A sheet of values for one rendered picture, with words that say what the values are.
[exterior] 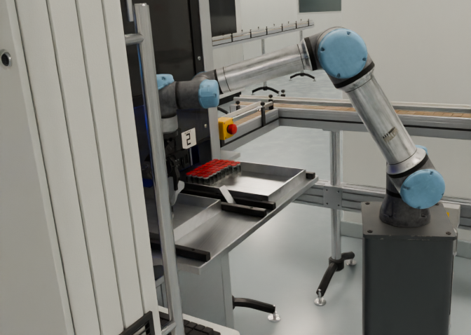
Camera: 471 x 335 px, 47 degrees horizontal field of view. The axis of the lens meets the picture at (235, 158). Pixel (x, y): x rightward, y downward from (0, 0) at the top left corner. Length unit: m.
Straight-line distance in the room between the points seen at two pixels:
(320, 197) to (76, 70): 2.11
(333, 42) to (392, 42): 1.68
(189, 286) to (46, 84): 1.39
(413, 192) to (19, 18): 1.10
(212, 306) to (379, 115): 1.07
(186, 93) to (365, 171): 1.97
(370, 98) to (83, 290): 0.91
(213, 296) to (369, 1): 1.77
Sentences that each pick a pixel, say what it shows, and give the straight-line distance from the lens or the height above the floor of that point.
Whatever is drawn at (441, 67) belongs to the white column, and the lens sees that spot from 3.00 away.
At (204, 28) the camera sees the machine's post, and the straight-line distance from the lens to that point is 1.91.
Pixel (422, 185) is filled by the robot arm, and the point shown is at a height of 0.97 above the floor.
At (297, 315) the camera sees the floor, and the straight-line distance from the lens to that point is 2.69.
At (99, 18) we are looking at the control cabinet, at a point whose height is 1.46.
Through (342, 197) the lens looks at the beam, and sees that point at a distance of 2.68.
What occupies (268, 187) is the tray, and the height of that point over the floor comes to 0.88.
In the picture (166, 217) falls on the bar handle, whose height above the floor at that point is 1.14.
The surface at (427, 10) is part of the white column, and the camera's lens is 2.99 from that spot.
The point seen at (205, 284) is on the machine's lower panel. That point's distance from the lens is 2.08.
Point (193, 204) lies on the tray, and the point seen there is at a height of 0.88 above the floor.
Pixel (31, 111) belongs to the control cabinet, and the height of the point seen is 1.36.
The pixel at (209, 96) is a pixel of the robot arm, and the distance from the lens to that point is 1.42.
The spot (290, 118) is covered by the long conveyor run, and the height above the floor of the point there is 0.89.
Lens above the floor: 1.49
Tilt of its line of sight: 17 degrees down
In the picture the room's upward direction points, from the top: 4 degrees counter-clockwise
